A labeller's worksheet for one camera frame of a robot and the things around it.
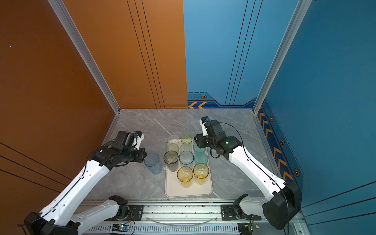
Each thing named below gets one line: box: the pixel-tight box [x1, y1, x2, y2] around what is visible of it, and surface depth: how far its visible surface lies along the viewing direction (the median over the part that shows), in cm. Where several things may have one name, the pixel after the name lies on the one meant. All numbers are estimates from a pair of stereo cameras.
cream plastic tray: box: [164, 150, 213, 198], surface depth 83 cm
